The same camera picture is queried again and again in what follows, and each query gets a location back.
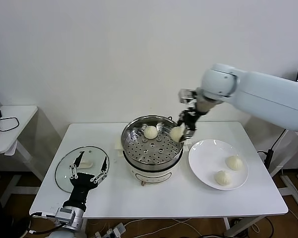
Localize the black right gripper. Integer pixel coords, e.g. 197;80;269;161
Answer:
176;110;199;144

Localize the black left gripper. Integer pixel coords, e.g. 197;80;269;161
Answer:
63;151;109;208

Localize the white steamed baozi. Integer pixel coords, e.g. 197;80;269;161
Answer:
225;155;244;171
143;125;159;139
169;126;185;142
214;170;233;186

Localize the round glass pot lid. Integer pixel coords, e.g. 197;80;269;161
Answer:
55;145;110;193

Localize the perforated steel steamer basket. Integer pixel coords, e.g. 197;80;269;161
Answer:
121;115;185;172

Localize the white round plate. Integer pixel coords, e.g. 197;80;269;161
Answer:
188;139;249;191

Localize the white electric cooker base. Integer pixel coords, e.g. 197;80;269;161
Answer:
113;136;192;187

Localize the white floor power strip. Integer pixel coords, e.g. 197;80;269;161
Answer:
94;222;127;238

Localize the black hanging power adapter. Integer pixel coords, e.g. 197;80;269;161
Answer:
257;148;274;167

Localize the black chair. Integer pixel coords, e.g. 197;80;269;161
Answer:
0;190;32;238

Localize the white side table with laptop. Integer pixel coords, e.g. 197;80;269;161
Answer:
279;130;298;209

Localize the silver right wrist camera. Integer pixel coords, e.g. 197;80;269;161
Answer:
178;88;198;104

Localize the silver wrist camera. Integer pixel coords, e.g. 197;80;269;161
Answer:
55;207;75;224
178;88;198;104

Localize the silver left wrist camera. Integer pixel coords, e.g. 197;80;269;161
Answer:
55;207;75;224

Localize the black left camera cable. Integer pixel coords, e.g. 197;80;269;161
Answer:
29;212;58;235

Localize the white side table with cable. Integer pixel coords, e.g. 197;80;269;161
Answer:
0;106;44;209

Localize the black looped cable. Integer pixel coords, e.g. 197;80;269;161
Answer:
0;117;19;132

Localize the white laptop cable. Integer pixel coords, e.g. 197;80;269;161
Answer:
272;128;288;151

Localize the white floor cable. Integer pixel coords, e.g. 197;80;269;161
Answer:
124;218;207;238

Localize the white main table frame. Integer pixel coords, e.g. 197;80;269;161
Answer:
223;216;271;238

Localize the black floor cable bundle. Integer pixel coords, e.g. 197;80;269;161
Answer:
223;217;274;238

